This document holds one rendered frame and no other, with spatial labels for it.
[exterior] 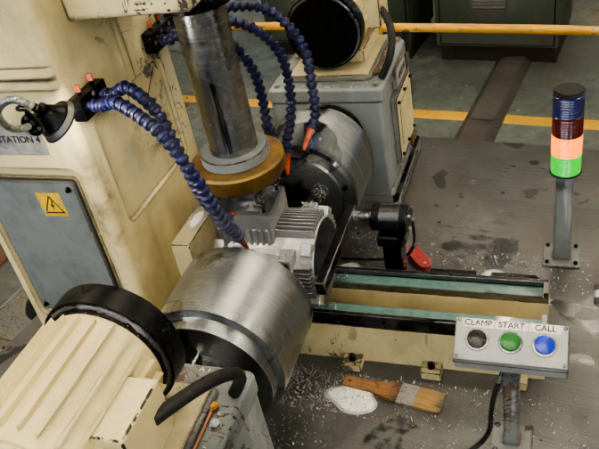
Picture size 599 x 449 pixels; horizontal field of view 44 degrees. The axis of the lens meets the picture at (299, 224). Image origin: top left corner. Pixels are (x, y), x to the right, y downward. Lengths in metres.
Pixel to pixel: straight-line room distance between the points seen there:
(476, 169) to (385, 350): 0.73
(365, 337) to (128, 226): 0.51
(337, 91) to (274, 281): 0.65
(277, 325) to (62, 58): 0.55
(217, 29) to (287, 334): 0.51
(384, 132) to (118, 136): 0.68
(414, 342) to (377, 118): 0.57
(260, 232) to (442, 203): 0.67
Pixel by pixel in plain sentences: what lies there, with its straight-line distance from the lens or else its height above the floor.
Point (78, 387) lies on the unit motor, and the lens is 0.87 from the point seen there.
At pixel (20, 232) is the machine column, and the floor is 1.18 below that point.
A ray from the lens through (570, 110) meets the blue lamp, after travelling 1.52.
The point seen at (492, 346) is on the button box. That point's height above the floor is 1.06.
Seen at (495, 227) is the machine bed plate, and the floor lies 0.80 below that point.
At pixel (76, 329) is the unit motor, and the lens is 0.92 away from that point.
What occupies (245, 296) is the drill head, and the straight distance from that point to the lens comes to 1.20.
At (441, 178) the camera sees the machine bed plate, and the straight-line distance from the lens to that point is 2.03.
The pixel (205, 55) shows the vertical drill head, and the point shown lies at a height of 1.46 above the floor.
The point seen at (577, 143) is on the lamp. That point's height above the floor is 1.11.
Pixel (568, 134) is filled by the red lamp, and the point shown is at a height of 1.13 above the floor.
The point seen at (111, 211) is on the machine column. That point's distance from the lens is 1.35.
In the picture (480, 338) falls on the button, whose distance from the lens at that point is 1.18.
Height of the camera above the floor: 1.91
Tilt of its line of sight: 35 degrees down
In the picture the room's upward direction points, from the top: 12 degrees counter-clockwise
